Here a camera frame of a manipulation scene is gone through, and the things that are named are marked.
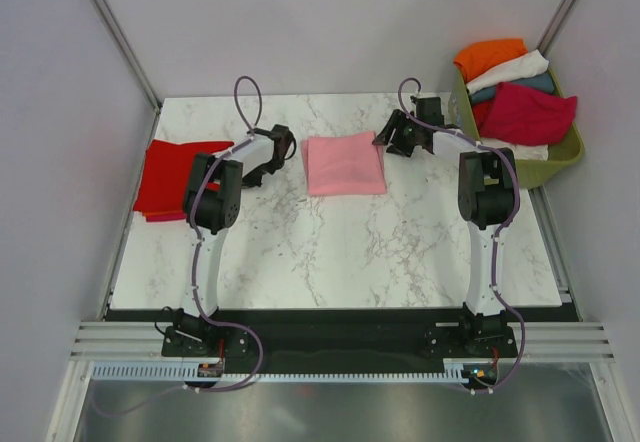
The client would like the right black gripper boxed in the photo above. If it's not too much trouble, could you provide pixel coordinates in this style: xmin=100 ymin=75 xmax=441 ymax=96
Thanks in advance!
xmin=372 ymin=109 xmax=423 ymax=158

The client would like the pink t-shirt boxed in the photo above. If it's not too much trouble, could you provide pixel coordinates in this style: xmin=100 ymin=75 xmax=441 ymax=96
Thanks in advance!
xmin=301 ymin=131 xmax=387 ymax=196

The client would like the red t-shirt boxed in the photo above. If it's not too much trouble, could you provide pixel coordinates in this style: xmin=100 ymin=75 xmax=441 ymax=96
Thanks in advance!
xmin=472 ymin=100 xmax=493 ymax=130
xmin=133 ymin=139 xmax=233 ymax=216

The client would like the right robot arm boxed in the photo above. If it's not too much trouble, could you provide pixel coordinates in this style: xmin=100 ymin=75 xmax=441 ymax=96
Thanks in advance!
xmin=373 ymin=97 xmax=520 ymax=318

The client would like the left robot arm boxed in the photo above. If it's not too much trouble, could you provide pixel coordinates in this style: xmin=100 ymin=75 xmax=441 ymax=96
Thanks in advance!
xmin=181 ymin=124 xmax=297 ymax=316

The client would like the red t-shirt in basket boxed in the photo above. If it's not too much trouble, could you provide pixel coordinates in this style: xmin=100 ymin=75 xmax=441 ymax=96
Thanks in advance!
xmin=472 ymin=100 xmax=493 ymax=130

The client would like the orange t-shirt in basket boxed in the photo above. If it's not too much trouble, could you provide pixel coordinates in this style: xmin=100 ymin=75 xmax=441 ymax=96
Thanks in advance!
xmin=453 ymin=38 xmax=528 ymax=82

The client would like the crimson t-shirt in basket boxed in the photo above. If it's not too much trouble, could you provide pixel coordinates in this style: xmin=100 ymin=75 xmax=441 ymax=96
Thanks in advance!
xmin=478 ymin=82 xmax=578 ymax=146

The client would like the white cloth basket bottom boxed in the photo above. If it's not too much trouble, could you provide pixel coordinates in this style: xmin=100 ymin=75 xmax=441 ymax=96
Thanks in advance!
xmin=481 ymin=138 xmax=548 ymax=161

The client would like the white t-shirt in basket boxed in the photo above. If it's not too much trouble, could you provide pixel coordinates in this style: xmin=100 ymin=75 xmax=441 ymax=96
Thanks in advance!
xmin=466 ymin=50 xmax=549 ymax=95

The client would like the teal t-shirt in basket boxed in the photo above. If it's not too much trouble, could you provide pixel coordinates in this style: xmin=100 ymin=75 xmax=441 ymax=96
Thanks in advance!
xmin=468 ymin=72 xmax=556 ymax=106

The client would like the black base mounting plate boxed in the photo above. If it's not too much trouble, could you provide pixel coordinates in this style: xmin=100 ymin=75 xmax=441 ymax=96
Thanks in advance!
xmin=106 ymin=303 xmax=579 ymax=374

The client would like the right aluminium frame post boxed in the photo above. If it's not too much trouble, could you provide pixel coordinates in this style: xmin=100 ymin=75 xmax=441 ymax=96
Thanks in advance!
xmin=537 ymin=0 xmax=578 ymax=55

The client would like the aluminium frame post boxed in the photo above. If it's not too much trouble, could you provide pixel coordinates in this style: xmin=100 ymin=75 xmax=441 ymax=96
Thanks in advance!
xmin=537 ymin=0 xmax=578 ymax=55
xmin=89 ymin=0 xmax=162 ymax=114

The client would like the left aluminium frame post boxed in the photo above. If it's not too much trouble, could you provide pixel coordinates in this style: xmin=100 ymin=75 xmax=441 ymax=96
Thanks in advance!
xmin=89 ymin=0 xmax=162 ymax=114

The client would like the white slotted cable duct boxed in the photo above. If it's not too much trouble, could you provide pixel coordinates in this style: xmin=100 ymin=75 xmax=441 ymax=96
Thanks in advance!
xmin=91 ymin=361 xmax=496 ymax=384

